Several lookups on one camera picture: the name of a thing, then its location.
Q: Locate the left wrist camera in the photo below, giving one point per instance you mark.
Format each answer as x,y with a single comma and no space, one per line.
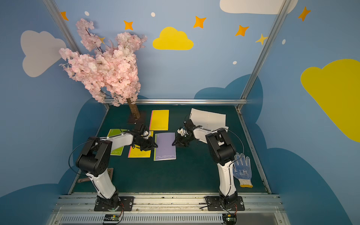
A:
141,130

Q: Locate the controller board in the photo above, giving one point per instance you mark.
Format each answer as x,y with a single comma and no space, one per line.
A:
111,219
228,219

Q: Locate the brown litter scoop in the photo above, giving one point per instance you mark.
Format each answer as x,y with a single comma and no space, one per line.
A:
110,173

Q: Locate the right controller board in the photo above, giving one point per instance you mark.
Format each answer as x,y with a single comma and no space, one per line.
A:
228,219

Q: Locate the green cover notebook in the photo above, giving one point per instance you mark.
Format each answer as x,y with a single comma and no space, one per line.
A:
117,148

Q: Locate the yellow cover notebook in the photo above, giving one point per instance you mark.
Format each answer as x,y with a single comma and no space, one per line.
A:
159,120

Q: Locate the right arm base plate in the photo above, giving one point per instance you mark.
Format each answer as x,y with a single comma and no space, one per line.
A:
214,204

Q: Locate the left controller board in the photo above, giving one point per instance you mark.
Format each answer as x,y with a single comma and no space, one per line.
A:
111,219

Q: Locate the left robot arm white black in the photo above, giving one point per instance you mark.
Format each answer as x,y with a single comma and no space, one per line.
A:
94,160

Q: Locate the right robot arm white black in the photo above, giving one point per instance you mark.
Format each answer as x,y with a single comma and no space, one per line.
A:
223,154

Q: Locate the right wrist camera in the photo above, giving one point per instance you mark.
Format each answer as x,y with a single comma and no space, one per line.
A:
187,126

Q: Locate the small notebook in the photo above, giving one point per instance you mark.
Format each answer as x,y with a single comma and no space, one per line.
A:
225,129

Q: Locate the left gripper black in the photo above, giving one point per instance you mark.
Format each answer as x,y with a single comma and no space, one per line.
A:
147,142

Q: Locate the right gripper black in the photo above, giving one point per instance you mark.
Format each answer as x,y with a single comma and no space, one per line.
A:
181,138

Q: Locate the pink cherry blossom tree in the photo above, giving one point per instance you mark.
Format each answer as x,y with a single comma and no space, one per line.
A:
110,72

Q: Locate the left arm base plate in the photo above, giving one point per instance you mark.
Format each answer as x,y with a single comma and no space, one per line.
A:
125,204

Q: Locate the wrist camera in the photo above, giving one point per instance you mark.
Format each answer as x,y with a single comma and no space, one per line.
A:
187,126
141,130

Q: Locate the aluminium rail back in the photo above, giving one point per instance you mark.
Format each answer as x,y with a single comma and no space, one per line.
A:
191,102

